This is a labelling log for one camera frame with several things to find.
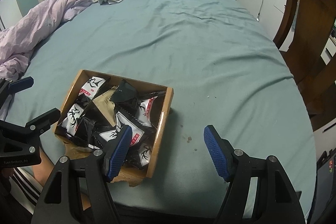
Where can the brown wooden chair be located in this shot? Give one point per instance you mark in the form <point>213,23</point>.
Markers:
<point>313,21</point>

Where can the brown cardboard box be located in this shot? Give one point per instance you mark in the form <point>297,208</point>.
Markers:
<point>96,108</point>

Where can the person's left hand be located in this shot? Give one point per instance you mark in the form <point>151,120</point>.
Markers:
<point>43,170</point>

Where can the white cabinet with black handles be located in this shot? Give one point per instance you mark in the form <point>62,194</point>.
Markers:
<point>268,13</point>

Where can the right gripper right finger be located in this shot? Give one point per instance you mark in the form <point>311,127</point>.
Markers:
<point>276,200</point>

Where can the lilac duvet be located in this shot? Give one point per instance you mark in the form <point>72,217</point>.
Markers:
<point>18,41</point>

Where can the white-black snack packet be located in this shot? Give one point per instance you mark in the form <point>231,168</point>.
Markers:
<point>91,87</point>
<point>70,122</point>
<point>144,108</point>

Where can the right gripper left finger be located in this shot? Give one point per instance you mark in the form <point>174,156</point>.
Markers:
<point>60,200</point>

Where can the black foil snack packet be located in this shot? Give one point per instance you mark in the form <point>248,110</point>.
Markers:
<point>125,95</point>

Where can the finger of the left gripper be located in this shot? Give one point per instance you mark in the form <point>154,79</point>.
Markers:
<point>44,121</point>
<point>20,85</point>

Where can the beige snack packet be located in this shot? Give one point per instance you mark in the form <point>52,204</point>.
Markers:
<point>105,106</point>

